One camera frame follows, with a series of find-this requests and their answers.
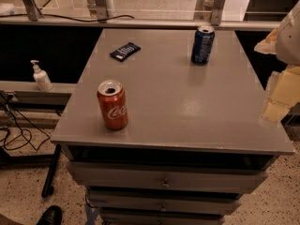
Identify grey drawer cabinet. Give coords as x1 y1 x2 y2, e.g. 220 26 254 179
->
52 28 294 219

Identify right metal frame post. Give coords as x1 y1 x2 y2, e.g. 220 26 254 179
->
193 0 225 26

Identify white pump sanitizer bottle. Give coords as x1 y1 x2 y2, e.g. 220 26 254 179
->
31 60 53 91

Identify black cable on ledge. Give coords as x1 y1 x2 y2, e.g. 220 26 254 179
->
0 12 135 23

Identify black floor cables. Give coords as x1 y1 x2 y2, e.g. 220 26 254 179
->
0 91 64 152

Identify middle metal frame post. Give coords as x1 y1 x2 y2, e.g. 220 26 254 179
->
86 0 115 19

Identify red coke can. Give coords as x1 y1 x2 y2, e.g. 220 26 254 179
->
97 80 128 130

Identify black shoe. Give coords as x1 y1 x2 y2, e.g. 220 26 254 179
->
37 205 63 225

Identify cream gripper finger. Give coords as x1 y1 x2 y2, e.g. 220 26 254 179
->
254 28 278 54
262 65 300 122

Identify top grey drawer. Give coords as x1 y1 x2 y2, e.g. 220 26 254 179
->
67 161 268 194

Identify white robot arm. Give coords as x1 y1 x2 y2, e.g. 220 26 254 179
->
254 1 300 122

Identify left metal frame post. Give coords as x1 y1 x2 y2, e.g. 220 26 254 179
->
22 0 41 22

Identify bottom grey drawer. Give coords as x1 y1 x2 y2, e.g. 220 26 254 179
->
100 212 224 225

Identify middle grey drawer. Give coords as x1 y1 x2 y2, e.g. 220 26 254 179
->
89 190 240 215

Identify black metal leg bar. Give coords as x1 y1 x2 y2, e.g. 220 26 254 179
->
41 144 61 198

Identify blue tape cross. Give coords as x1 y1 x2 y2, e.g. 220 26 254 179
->
84 204 99 225

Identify metal frame post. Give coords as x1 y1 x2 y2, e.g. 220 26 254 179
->
86 0 115 19
22 0 41 22
193 0 225 26

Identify grey drawer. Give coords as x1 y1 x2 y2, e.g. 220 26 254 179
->
100 212 224 225
67 161 268 194
89 190 240 215

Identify blue pepsi can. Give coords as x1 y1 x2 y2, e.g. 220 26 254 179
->
191 25 215 65

